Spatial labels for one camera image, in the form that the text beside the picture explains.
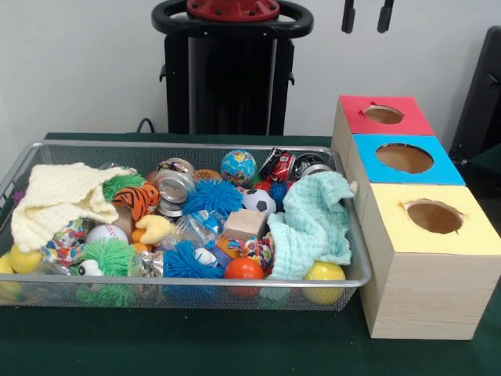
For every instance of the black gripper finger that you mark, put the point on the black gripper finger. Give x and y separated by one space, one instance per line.
386 14
348 14

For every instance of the multicolour confetti cloth toy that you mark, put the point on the multicolour confetti cloth toy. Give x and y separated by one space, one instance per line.
64 243

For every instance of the wooden box with three holes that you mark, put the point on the wooden box with three holes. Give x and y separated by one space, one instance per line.
427 282

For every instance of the shallow clear mesh bin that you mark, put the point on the shallow clear mesh bin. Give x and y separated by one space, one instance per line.
235 301

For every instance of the globe print ball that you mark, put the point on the globe print ball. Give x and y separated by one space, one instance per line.
238 168

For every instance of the small soccer ball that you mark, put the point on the small soccer ball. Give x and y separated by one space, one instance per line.
259 202

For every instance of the mint green cloth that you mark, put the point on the mint green cloth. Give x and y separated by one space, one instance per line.
313 223

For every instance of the blue spiky rubber ball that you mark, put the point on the blue spiky rubber ball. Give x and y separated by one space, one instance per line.
211 197

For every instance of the yellow ball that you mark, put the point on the yellow ball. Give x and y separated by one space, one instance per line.
323 273

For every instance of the orange ball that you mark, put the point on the orange ball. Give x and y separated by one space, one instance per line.
243 269

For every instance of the tiger plush toy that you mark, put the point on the tiger plush toy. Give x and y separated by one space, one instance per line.
137 200

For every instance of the small baseball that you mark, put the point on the small baseball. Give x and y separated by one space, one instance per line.
106 233

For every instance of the green fuzzy toy with eyes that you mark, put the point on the green fuzzy toy with eyes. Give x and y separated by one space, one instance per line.
109 258

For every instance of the cream knitted cloth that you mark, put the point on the cream knitted cloth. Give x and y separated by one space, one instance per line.
59 196

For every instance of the dark green table cloth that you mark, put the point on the dark green table cloth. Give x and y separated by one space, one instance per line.
196 345

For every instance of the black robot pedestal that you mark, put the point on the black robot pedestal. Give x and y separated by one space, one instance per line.
231 78

